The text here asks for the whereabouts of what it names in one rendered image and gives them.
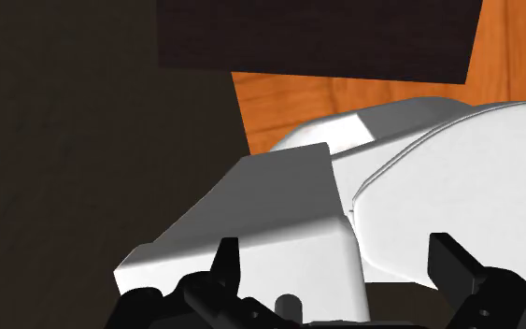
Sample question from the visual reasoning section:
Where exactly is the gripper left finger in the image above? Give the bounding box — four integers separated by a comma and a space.
104, 236, 296, 329

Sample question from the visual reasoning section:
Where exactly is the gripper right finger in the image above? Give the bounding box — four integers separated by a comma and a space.
427, 231, 526, 329

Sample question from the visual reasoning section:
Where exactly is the white toilet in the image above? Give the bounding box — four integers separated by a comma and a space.
113, 95, 526, 325

